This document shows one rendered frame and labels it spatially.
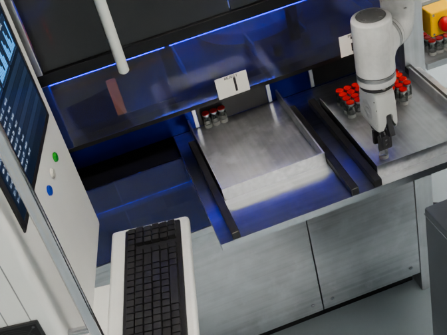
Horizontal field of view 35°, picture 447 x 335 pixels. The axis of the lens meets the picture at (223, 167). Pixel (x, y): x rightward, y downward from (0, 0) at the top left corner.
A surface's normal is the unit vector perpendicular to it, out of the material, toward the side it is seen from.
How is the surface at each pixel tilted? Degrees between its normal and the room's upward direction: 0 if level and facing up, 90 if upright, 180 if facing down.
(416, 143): 0
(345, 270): 90
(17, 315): 90
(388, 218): 90
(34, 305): 90
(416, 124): 0
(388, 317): 0
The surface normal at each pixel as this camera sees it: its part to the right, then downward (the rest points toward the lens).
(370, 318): -0.22, -0.78
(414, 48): 0.28, 0.53
